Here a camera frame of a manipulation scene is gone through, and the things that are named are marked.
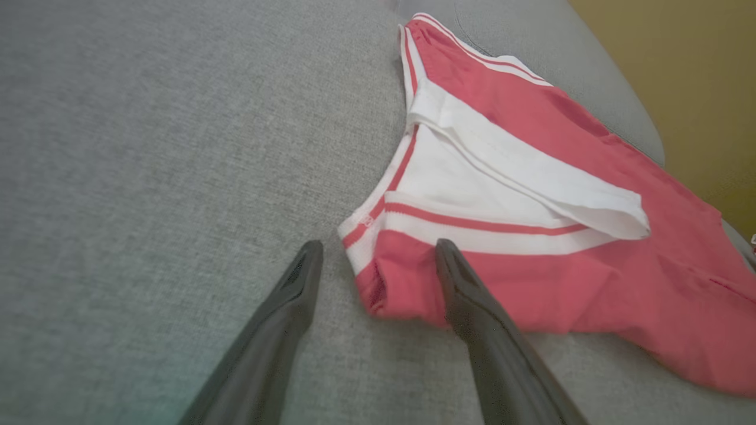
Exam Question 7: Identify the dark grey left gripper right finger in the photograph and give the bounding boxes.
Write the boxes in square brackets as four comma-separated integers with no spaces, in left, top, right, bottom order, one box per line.
[435,238,588,425]

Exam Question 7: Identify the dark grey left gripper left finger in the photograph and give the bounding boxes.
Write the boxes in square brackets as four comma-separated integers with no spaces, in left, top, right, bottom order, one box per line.
[177,239,324,425]

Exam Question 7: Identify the yellow sofa backrest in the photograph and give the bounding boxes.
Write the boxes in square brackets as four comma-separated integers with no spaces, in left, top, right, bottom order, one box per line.
[568,0,756,240]

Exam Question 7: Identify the red jersey white striped trim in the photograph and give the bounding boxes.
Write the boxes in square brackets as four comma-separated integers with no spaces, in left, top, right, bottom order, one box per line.
[338,12,756,397]

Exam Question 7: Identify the large grey sofa chaise cushion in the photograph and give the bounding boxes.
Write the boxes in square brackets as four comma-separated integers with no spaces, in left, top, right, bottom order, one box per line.
[0,0,756,425]

